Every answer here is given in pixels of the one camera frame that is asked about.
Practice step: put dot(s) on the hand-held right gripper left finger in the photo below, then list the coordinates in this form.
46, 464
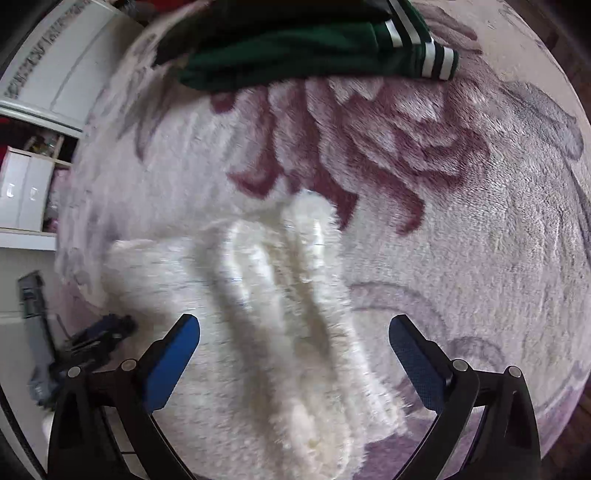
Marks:
173, 362

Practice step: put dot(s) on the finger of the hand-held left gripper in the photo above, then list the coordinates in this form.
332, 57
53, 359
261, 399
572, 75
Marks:
104, 330

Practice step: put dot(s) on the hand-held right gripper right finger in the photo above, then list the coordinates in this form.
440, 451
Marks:
415, 364

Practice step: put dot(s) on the white fuzzy knit sweater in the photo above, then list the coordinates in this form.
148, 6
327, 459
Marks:
258, 300

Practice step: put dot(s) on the white storage box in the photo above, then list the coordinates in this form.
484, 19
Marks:
11, 189
37, 194

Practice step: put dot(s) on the floral plush blanket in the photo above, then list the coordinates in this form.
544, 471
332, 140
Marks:
461, 230

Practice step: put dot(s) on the white shelf unit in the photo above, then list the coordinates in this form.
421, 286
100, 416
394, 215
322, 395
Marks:
60, 60

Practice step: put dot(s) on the green garment with white stripes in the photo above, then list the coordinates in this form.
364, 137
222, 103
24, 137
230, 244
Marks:
300, 60

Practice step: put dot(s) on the black garment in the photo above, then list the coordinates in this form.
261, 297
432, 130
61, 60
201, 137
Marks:
277, 14

